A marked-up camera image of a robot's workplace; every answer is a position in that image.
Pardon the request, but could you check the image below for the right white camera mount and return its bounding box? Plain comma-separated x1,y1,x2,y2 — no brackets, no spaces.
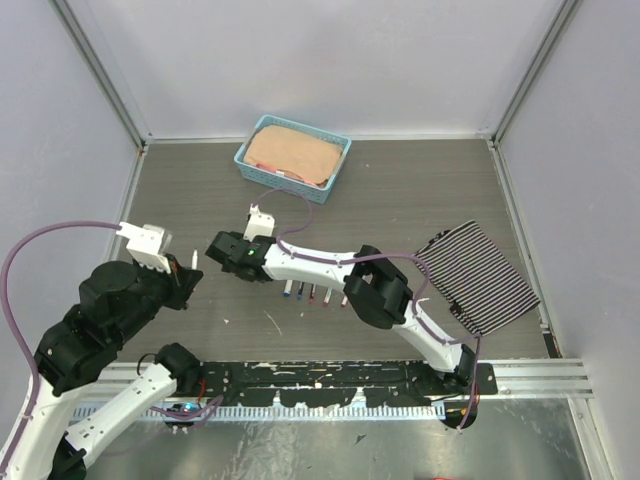
243,204,276,241

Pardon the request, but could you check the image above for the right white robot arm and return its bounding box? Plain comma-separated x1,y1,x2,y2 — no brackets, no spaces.
206,231,476,395

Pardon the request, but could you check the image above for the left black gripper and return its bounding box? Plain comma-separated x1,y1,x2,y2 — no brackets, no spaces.
115,251,202,343

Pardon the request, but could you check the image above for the blue slotted cable duct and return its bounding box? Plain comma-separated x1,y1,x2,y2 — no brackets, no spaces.
74,402,446,422

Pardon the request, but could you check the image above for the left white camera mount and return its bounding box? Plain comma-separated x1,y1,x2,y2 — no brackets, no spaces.
116,222,172,273

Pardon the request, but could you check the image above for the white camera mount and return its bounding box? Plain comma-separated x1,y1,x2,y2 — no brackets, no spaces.
243,204,276,241
116,222,172,273

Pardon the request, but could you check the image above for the black white striped cloth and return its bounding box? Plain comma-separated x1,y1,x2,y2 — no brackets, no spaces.
415,220,540,336

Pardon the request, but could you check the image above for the blue plastic basket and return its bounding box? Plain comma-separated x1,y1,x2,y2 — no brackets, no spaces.
234,115,352,204

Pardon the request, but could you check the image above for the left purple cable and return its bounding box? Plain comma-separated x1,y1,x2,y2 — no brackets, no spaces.
0,221,226,476

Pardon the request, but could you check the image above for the white marker blue print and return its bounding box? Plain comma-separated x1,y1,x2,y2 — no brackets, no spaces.
283,280,293,297

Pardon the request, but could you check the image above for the peach folded towel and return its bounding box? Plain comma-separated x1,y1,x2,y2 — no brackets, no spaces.
244,125,343,187

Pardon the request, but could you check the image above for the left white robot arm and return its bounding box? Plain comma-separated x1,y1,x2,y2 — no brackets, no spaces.
1,258,203,479

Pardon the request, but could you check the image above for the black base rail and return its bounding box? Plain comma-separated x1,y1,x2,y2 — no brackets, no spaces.
177,360,470,408

